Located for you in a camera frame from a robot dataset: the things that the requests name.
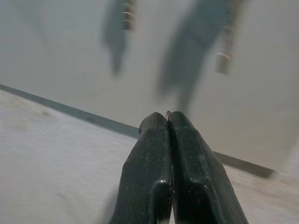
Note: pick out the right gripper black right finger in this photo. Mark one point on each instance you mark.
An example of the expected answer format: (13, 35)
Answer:
(198, 177)

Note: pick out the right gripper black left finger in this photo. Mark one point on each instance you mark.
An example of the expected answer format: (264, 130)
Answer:
(147, 168)

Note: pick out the long black car key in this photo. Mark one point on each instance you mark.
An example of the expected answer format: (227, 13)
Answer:
(225, 58)

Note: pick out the grey wall board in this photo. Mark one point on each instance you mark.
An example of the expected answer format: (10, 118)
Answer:
(70, 58)

